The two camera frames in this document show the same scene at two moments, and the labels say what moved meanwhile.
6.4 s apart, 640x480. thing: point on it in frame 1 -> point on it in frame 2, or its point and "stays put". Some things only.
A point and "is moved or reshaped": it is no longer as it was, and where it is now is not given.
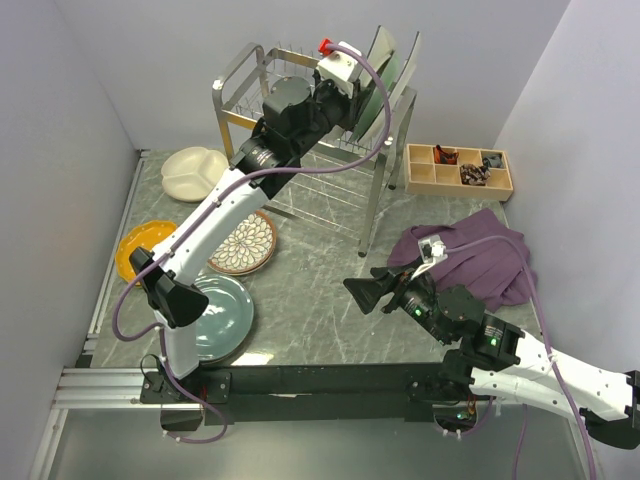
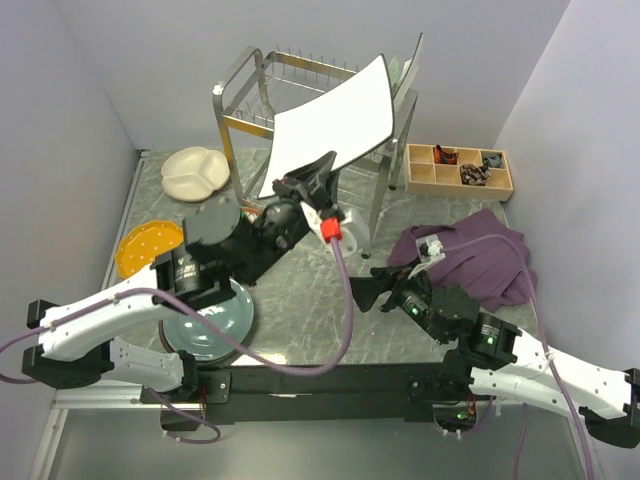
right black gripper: [365, 291] stays put
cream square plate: [382, 47] is moved or reshaped
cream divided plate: [190, 174] stays put
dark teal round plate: [228, 319] stays put
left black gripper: [353, 107] -> [315, 183]
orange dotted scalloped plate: [145, 234] stays put
